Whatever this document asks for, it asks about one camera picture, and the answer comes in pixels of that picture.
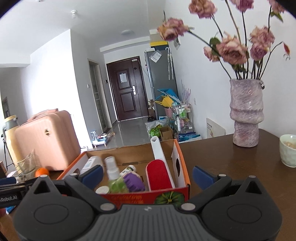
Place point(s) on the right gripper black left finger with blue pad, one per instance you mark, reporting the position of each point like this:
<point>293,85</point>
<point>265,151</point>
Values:
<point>63,210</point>

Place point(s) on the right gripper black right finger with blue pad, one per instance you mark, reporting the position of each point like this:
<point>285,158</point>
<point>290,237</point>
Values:
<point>233,209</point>

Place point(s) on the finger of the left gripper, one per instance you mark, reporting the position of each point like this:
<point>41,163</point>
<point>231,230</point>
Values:
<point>21,186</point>
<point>7,181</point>

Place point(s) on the translucent cotton swab box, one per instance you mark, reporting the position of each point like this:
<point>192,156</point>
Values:
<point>92,161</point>

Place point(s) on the green spray bottle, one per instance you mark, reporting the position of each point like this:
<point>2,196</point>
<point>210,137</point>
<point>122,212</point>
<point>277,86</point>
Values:
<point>115,181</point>

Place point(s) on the purple ridged plastic lid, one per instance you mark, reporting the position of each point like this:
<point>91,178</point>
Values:
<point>133,182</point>

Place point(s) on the clear glass pitcher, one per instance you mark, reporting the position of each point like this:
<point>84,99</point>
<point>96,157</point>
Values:
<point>28,166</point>

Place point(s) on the orange tangerine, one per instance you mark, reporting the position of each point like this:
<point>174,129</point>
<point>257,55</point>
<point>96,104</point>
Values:
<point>41,171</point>

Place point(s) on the small white round disc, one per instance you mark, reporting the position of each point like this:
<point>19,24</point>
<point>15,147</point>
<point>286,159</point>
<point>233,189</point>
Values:
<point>102,190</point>

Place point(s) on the pink hard suitcase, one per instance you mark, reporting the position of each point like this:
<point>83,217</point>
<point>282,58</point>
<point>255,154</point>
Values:
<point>50,135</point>

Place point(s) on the beige thermos jug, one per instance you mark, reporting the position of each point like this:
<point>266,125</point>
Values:
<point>9,129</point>

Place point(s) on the pale green ceramic cup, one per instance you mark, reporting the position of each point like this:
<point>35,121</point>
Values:
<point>287,150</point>

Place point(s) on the small white bottle in box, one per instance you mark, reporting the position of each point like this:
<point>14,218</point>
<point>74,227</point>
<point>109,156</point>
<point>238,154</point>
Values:
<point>129,169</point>

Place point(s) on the red white lint brush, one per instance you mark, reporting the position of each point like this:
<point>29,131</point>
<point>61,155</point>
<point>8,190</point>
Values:
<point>157,171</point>

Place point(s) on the red cardboard box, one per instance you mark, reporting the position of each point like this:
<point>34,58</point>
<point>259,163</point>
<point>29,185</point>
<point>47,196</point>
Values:
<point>140,156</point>

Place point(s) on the purple textured vase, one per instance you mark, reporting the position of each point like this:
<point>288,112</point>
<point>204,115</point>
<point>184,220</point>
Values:
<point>246,110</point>

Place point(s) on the yellow blue items pile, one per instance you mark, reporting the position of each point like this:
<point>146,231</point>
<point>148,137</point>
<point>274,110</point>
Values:
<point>167,98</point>

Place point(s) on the dark brown entrance door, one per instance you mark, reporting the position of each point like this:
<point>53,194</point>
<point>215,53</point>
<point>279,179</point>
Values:
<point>128,88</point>

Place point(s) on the dried pink roses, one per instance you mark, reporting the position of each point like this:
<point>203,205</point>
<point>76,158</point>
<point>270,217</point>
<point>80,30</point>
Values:
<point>248,58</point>

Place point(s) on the grey refrigerator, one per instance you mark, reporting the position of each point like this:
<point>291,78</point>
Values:
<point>160,73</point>

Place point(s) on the black camera tripod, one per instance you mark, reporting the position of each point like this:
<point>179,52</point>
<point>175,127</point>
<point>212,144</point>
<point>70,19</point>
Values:
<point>7,155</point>

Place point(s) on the wire storage cart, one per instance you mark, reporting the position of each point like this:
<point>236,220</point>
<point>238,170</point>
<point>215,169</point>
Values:
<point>183,121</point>

